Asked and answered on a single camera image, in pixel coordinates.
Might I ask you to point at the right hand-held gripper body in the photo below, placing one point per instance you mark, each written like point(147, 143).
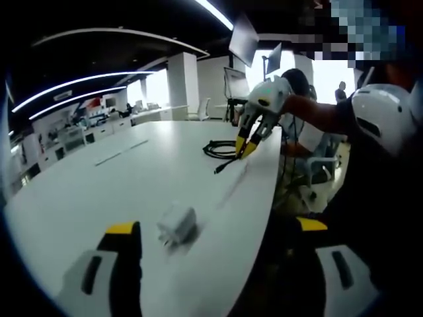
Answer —
point(267, 95)

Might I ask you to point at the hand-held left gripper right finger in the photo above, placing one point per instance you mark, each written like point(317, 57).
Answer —
point(340, 284)

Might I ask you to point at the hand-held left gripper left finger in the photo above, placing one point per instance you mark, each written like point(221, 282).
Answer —
point(109, 280)

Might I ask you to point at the white charger adapter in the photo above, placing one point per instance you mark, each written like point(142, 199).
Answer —
point(178, 228)

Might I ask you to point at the white desk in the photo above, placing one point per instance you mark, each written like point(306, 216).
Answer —
point(99, 198)

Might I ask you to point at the lit desktop monitor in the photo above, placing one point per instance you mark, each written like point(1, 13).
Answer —
point(236, 82)

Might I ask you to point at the small black monitor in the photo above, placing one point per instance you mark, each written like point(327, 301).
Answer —
point(274, 58)

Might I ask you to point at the white mesh office chair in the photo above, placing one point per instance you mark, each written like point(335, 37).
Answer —
point(202, 110)

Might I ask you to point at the large black monitor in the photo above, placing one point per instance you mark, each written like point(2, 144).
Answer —
point(244, 43)

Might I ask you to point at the white armchair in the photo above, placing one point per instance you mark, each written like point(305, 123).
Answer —
point(319, 160)

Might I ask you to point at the person in dark shirt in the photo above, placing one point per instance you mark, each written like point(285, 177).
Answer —
point(380, 198)

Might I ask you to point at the long ceiling light strip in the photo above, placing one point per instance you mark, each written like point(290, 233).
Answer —
point(82, 80)
point(215, 13)
point(82, 95)

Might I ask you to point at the white worn device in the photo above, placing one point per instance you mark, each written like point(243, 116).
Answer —
point(380, 112)

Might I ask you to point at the row of white office desks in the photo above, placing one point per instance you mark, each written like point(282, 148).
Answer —
point(109, 128)

